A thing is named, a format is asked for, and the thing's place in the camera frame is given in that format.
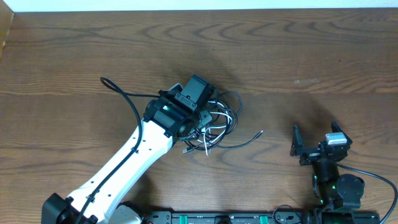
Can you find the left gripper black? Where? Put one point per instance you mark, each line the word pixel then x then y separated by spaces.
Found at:
pixel 208 117

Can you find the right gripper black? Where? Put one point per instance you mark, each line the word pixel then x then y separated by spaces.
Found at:
pixel 310 155

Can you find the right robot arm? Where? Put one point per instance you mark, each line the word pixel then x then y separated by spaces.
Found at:
pixel 340 194

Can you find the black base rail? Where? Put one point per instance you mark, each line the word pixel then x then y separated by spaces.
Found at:
pixel 283 217

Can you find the wooden side panel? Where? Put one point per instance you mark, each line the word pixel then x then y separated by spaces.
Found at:
pixel 6 18

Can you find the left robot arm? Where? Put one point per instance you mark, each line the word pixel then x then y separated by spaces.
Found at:
pixel 171 115

